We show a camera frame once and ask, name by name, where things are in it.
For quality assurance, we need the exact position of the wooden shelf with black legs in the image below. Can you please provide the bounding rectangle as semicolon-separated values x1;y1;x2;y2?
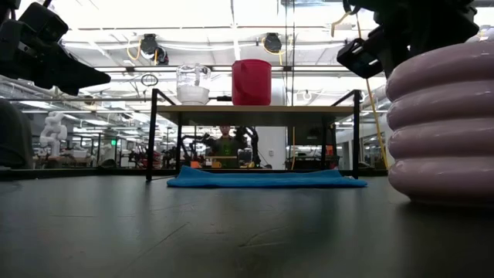
144;88;362;182

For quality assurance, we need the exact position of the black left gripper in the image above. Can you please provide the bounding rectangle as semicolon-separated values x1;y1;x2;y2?
0;19;112;97

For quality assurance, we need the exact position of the pink ribbed ceramic mug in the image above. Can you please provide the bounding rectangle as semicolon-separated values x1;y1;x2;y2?
385;39;494;209

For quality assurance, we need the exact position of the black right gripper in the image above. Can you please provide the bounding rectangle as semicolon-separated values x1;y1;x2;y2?
372;3;479;76

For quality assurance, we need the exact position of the clear plastic pitcher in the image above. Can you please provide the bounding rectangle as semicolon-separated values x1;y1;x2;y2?
175;63;212;106

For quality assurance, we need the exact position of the black keyboard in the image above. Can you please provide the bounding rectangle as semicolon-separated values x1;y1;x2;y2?
296;126;341;160

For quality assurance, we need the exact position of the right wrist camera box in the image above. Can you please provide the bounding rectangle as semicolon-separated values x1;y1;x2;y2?
336;37;384;80

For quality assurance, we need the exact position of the yellow hanging cable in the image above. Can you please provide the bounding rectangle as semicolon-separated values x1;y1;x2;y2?
330;10;390;171

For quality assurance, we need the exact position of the blue cloth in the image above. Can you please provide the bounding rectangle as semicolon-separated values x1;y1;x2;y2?
166;165;369;189

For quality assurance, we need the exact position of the person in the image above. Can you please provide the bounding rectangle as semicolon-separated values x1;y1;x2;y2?
210;124;243;169

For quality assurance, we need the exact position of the red plastic mug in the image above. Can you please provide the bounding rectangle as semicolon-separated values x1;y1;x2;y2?
231;59;273;107

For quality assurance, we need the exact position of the black ceiling cable reel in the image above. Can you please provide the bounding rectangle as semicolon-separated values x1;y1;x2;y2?
261;32;283;56
138;33;170;66

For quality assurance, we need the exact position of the white robot figure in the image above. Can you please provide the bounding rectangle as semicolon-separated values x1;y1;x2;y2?
39;110;69;158

